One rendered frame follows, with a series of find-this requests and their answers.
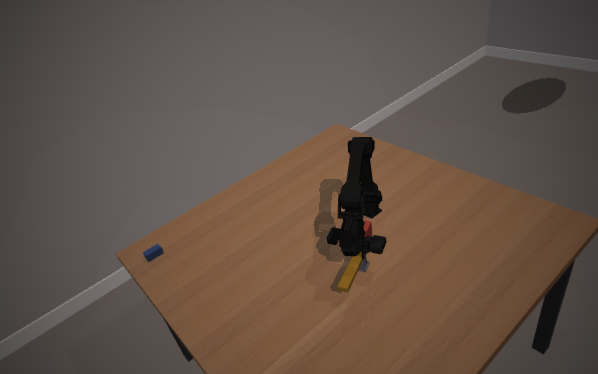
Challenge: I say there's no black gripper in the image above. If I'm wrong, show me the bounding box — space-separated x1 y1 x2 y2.
327 221 386 260

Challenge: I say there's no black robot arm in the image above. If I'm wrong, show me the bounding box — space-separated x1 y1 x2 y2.
338 137 382 256

